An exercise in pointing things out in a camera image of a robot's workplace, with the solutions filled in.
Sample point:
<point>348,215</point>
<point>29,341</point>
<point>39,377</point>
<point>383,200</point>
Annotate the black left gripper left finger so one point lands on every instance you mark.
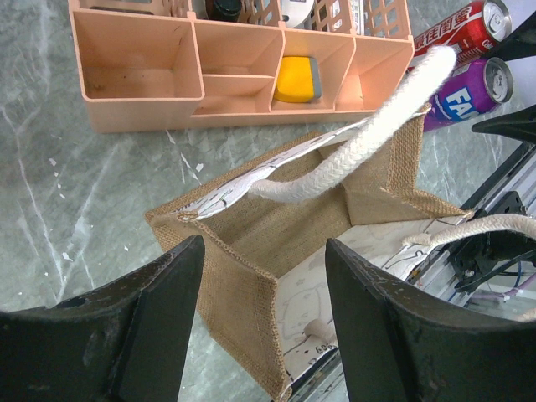
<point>124,341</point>

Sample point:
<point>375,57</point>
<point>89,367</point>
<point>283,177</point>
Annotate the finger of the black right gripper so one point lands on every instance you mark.
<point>518,45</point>
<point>519,125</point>

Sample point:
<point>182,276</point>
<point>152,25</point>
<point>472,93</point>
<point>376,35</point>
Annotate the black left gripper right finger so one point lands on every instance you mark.
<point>399,343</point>

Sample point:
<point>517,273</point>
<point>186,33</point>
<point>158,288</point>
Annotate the purple Fanta can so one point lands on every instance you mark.
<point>472,90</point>

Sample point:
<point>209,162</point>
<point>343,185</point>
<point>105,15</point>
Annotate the canvas bag with rope handles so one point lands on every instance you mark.
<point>263,219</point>

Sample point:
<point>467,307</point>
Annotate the red Coca-Cola can right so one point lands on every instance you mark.
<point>471,32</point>

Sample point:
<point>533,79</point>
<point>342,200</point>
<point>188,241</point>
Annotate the yellow sponge block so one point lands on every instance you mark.
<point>298,80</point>

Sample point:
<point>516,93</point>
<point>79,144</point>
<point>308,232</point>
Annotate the peach plastic desk organizer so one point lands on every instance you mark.
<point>156,65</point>

